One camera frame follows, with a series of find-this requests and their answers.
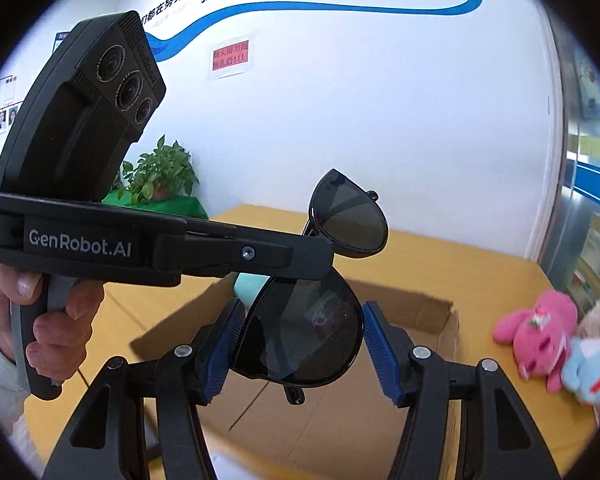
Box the red paper notice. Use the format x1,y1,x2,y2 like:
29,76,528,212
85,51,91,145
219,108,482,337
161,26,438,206
209,42,254,81

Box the brown cardboard box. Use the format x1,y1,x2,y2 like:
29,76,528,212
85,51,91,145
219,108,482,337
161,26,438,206
130,270,461,480

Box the wall photo display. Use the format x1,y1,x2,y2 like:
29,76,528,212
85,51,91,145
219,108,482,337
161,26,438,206
0,75,25,147

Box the wooden desktop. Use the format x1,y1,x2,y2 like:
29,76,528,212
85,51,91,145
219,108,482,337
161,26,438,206
77,203,600,480

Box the blue wave wall decal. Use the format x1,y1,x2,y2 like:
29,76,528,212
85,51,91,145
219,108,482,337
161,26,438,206
145,0,484,61

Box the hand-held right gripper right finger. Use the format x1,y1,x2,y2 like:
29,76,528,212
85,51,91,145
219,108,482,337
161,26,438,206
362,301,563,480

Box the glass door with metal frame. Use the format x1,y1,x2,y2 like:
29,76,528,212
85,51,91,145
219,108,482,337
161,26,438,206
536,10,600,291

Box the black sunglasses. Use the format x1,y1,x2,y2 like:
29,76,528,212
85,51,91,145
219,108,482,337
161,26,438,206
230,169,388,406

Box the person's left hand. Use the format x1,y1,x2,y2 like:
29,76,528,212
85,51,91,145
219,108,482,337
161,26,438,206
0,259,106,363

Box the green cloth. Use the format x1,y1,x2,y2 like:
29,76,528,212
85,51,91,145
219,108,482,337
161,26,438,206
102,192,211,222

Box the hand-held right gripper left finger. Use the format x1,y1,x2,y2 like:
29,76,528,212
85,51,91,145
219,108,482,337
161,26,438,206
40,299,247,480

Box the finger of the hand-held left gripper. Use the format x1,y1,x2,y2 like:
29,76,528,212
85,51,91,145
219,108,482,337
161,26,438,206
155,220,337,282

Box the mint green item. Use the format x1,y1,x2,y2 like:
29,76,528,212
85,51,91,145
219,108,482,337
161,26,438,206
233,274,267,307

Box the light blue plush toy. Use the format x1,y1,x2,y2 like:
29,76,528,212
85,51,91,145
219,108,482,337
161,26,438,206
560,337,600,406

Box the pink plush toy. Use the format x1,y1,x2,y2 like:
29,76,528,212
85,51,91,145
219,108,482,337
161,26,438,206
492,290,579,394

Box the green potted plant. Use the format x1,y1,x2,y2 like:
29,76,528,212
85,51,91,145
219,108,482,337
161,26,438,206
117,135,201,206

